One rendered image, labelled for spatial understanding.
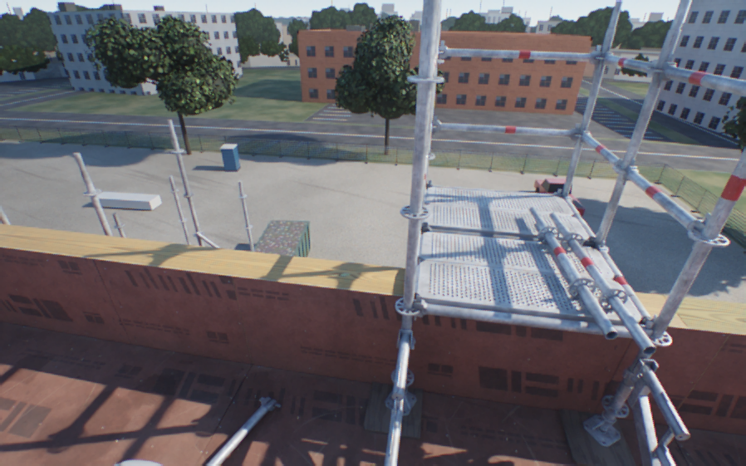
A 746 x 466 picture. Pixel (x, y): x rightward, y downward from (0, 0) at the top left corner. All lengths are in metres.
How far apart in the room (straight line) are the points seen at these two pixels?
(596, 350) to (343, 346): 1.32
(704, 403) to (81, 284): 3.61
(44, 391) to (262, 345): 1.31
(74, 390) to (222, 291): 1.12
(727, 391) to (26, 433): 3.67
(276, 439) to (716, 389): 2.27
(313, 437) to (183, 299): 1.08
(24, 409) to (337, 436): 1.80
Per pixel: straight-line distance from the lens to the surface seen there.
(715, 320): 2.39
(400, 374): 1.68
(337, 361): 2.30
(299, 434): 2.23
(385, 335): 2.06
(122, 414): 2.64
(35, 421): 2.89
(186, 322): 2.56
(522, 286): 1.97
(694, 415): 2.75
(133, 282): 2.57
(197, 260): 2.33
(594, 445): 2.44
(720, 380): 2.57
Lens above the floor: 1.89
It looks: 30 degrees down
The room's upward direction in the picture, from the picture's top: 1 degrees clockwise
